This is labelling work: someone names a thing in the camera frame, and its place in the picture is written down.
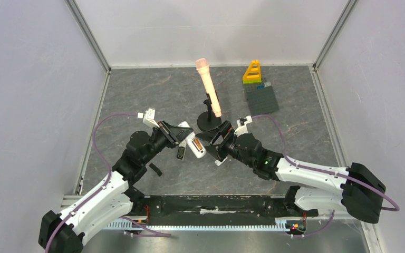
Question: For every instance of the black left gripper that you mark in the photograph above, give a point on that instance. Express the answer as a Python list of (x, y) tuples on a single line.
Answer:
[(175, 134)]

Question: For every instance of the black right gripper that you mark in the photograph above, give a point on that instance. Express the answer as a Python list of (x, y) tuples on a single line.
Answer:
[(222, 137)]

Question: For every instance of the orange battery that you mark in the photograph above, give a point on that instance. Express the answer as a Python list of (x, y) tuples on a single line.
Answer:
[(198, 145)]

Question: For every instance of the white remote control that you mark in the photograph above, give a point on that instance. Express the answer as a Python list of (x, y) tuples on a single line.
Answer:
[(193, 144)]

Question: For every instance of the white battery cover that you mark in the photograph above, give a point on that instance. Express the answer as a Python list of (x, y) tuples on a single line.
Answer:
[(220, 162)]

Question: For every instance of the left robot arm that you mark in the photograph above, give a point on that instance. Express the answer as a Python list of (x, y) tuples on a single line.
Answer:
[(113, 197)]

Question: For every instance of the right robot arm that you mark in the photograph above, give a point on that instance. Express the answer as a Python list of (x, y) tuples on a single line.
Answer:
[(354, 189)]

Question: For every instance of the white boxed remote with display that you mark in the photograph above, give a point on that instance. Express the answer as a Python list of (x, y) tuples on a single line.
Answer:
[(181, 150)]

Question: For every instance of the black microphone stand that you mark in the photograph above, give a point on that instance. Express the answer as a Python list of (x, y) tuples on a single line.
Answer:
[(207, 120)]

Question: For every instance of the grey lego baseplate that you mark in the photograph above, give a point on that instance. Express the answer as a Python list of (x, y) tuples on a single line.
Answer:
[(262, 101)]

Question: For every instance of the lime green lego brick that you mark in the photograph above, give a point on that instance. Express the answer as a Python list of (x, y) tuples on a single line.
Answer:
[(251, 81)]

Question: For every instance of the pink microphone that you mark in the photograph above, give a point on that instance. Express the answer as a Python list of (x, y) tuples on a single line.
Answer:
[(203, 69)]

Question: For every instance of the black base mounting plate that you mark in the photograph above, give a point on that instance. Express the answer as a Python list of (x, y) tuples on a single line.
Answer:
[(217, 210)]

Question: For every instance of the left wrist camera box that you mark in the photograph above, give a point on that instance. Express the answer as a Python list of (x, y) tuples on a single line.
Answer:
[(148, 118)]

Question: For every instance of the yellow lego frame piece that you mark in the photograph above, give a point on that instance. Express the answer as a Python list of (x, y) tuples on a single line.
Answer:
[(253, 70)]

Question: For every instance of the white cable duct strip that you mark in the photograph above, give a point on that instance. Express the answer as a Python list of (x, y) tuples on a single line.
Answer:
[(122, 224)]

